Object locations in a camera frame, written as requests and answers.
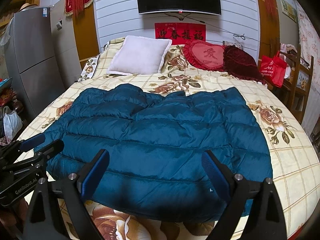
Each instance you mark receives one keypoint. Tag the wooden shelf rack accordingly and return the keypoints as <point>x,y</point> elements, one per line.
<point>295,90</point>

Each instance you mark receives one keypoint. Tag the white square pillow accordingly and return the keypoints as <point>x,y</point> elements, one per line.
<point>140,55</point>

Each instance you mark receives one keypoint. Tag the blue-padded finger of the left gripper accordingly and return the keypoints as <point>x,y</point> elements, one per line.
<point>12,151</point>

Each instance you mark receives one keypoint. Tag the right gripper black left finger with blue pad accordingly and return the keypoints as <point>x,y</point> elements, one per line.
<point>44,217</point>

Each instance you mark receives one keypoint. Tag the dark red velvet pillow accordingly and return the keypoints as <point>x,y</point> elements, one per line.
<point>240,64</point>

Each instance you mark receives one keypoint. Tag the grey refrigerator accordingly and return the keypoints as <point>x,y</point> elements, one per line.
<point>31,62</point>

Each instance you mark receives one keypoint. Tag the red heart-shaped pillow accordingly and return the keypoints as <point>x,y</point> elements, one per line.
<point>204,55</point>

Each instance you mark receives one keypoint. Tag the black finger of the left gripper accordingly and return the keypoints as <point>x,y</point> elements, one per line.
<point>41,157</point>

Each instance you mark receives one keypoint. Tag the white plastic bag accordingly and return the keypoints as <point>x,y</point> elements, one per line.
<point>12,123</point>

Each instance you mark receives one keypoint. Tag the red shopping bag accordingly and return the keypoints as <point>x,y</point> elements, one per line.
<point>273,69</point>

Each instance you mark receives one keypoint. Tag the red banner with black characters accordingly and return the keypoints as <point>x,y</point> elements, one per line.
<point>179,33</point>

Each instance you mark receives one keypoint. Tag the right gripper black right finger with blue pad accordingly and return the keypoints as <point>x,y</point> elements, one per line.
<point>266,218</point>

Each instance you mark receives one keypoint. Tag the blue quilted down jacket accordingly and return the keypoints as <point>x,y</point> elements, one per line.
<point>155,144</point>

